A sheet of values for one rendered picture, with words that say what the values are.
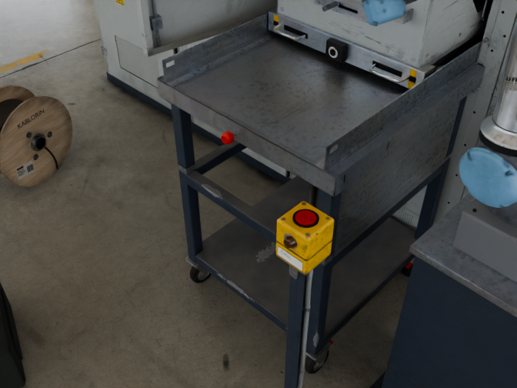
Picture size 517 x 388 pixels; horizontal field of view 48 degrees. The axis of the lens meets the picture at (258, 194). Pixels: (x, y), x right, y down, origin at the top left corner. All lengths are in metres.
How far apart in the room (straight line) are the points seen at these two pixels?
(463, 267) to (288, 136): 0.49
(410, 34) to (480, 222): 0.54
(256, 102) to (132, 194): 1.18
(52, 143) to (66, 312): 0.85
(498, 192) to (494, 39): 0.77
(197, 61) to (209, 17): 0.24
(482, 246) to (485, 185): 0.24
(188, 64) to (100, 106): 1.59
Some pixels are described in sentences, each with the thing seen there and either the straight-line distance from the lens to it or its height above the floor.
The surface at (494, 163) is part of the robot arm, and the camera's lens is 1.03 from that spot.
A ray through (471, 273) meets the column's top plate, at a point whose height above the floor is 0.75.
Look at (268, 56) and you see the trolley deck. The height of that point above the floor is 0.85.
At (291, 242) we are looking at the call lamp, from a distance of 1.08.
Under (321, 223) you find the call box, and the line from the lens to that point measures 1.09.
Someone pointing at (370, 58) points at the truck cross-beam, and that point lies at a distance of 1.63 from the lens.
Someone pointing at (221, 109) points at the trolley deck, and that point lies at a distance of 1.50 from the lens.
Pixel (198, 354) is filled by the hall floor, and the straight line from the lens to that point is 1.99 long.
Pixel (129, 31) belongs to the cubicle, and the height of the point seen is 0.40.
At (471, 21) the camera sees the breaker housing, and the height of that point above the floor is 0.97.
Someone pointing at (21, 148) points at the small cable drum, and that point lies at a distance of 2.60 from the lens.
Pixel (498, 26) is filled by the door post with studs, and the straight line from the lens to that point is 1.74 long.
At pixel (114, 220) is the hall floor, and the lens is 2.47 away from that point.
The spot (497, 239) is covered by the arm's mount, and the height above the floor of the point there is 0.83.
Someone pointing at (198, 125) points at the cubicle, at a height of 0.07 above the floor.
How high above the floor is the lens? 1.65
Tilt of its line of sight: 41 degrees down
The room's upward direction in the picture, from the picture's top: straight up
